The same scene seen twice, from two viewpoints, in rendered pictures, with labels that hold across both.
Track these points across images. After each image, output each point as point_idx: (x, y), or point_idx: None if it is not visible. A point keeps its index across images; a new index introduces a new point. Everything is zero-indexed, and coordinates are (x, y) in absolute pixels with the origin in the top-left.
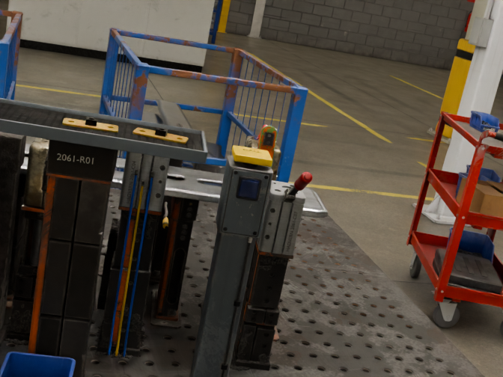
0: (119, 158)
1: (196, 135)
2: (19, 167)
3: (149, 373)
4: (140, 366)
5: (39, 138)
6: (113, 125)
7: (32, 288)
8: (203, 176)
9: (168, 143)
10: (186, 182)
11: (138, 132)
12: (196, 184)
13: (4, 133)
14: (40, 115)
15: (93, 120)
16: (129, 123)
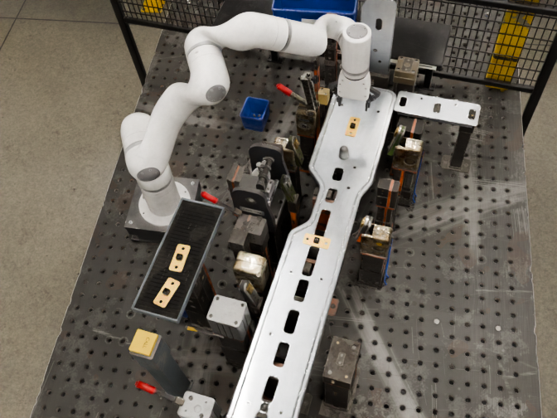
0: (317, 328)
1: (173, 316)
2: (231, 250)
3: (209, 366)
4: (217, 362)
5: (253, 255)
6: (181, 269)
7: None
8: (283, 384)
9: (152, 293)
10: (267, 364)
11: (169, 280)
12: (264, 371)
13: (234, 233)
14: (196, 235)
15: (176, 256)
16: (191, 280)
